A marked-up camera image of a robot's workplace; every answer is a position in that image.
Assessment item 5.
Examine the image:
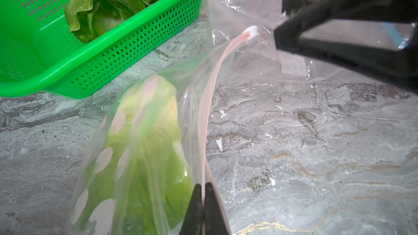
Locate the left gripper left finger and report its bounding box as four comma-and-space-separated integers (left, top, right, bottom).
179, 184, 204, 235

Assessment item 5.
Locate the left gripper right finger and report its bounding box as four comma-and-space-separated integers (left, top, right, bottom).
204, 182, 230, 235

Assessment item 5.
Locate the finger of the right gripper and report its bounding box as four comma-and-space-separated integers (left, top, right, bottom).
277, 37, 418, 93
274, 0, 418, 48

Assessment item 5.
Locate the clear zip bag blue seal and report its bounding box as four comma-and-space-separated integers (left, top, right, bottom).
202, 0, 418, 92

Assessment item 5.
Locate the green plastic basket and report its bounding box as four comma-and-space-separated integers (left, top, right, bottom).
1, 0, 201, 99

